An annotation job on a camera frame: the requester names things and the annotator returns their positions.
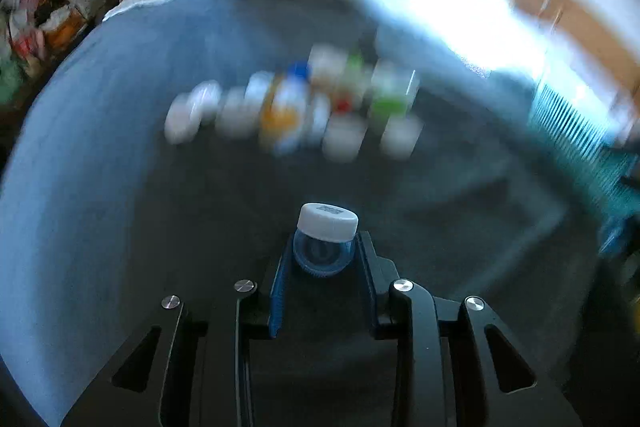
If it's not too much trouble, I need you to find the teal plastic basket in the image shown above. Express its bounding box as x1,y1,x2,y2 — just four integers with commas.
527,79,640,258

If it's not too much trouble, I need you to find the clutter pile of packages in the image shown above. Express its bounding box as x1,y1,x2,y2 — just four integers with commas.
0,0,109,108

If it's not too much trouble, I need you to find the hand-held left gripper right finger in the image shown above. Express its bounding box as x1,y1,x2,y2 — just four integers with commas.
355,231,584,427

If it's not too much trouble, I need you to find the wooden headboard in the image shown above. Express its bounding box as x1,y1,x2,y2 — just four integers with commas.
500,0,640,108

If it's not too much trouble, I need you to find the clear bottle with white cap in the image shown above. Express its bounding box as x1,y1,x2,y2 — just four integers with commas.
291,229,357,278

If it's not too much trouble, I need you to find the white bottle cap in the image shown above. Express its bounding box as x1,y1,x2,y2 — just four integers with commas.
296,203,360,241

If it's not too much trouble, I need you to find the group of small bottles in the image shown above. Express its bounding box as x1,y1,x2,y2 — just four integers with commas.
164,44,424,164

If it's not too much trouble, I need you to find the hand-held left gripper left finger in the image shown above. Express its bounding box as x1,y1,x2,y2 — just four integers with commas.
60,232,298,427

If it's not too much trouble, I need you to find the white duvet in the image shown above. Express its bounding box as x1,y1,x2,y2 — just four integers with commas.
330,0,640,118

